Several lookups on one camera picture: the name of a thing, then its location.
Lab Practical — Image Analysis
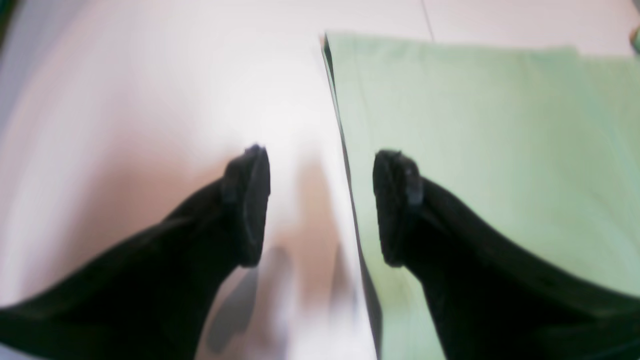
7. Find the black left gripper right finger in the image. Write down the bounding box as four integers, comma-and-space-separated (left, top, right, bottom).
372, 150, 640, 360

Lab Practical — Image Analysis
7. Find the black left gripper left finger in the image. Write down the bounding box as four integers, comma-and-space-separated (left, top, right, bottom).
0, 145, 271, 360

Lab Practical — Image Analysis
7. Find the green T-shirt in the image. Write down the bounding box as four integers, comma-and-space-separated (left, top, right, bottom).
323, 32, 639, 360

